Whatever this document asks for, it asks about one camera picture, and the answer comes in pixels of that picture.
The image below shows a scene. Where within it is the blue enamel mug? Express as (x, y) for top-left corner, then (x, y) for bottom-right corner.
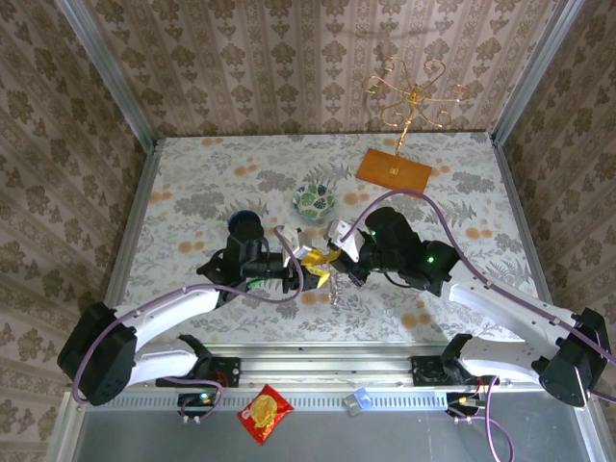
(227, 210), (266, 238)

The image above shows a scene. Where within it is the green leaf pattern bowl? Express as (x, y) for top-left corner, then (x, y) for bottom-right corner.
(292, 183), (337, 221)

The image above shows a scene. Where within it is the gold stand with wooden base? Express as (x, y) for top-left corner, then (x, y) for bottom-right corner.
(355, 55), (472, 199)

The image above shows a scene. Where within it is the small blue grey packet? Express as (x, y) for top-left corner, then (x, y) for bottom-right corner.
(342, 387), (372, 418)

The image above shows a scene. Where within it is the black controller board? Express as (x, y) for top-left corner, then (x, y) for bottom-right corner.
(445, 392), (488, 410)
(176, 392), (226, 410)

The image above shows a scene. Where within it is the red snack packet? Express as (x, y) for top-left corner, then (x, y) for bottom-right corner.
(237, 383), (295, 447)

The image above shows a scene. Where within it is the grey metal bench panel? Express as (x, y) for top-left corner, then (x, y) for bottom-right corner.
(45, 392), (607, 462)

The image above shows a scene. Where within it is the aluminium mounting rail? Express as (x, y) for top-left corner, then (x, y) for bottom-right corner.
(71, 341), (588, 390)

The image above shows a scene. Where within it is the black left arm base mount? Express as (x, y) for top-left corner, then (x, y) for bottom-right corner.
(156, 355), (242, 389)

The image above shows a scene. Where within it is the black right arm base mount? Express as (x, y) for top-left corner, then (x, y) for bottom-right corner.
(410, 354), (501, 387)

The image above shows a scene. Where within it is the grey slotted cable duct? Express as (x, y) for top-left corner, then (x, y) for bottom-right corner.
(103, 390), (451, 411)

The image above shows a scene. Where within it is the aluminium table edge rail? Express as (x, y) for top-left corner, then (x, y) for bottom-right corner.
(90, 139), (163, 347)
(490, 134), (569, 347)

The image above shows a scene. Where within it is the aluminium frame post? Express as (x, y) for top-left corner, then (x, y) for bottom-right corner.
(55, 0), (159, 151)
(489, 0), (586, 145)

